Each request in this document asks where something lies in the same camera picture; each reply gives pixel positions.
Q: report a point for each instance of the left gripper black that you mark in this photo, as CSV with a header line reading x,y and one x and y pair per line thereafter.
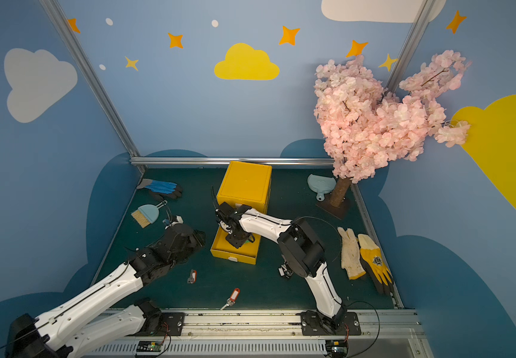
x,y
194,237

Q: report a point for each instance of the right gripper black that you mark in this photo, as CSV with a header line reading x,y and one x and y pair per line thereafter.
x,y
221,215

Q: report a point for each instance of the yellow drawer cabinet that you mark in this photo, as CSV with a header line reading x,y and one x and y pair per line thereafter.
x,y
246,183

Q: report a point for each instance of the yellow bottom drawer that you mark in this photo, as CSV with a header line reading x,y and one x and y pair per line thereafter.
x,y
222,249

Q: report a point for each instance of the key with red tag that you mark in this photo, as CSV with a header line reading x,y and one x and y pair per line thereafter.
x,y
232,299

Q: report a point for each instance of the key with black fob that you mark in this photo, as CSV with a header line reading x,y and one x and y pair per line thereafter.
x,y
285,271

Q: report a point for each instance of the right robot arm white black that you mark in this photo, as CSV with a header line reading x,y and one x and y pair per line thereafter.
x,y
302,250

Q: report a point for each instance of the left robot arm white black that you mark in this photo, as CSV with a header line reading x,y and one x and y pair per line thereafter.
x,y
74,329

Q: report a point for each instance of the small blue hand brush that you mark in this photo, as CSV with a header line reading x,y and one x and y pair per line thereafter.
x,y
147,214

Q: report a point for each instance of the blue black work glove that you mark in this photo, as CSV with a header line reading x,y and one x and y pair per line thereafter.
x,y
161,190

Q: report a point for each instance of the light blue dustpan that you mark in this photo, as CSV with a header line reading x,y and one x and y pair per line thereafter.
x,y
321,185

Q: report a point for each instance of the left controller board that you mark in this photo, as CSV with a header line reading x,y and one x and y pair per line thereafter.
x,y
149,347

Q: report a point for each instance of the controller board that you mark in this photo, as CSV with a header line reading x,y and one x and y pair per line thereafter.
x,y
149,347
336,348

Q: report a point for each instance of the yellow work glove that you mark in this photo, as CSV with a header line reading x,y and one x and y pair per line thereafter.
x,y
372,261

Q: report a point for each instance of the pink cherry blossom tree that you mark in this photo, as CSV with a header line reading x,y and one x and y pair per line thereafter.
x,y
366,126

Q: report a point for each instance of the right controller board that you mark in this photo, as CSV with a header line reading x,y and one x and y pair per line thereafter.
x,y
336,348

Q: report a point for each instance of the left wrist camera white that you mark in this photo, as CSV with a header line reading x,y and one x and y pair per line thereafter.
x,y
175,220

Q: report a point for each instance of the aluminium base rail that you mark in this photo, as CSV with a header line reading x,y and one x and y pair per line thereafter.
x,y
276,333

